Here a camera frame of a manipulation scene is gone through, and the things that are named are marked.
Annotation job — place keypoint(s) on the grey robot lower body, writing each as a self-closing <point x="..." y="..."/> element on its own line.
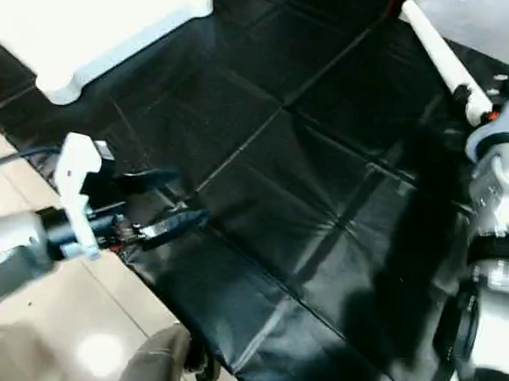
<point x="161" y="364"/>

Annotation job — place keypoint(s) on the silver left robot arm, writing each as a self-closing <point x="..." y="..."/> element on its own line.
<point x="3" y="241"/>

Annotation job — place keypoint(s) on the white plastic table leg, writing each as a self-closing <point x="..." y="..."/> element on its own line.
<point x="445" y="60"/>

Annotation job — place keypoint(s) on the black work mat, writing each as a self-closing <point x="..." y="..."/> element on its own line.
<point x="322" y="231"/>

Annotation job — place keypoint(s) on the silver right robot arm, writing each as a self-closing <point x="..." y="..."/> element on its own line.
<point x="505" y="201"/>

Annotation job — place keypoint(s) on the white plastic table top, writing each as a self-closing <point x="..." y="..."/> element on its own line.
<point x="83" y="18"/>

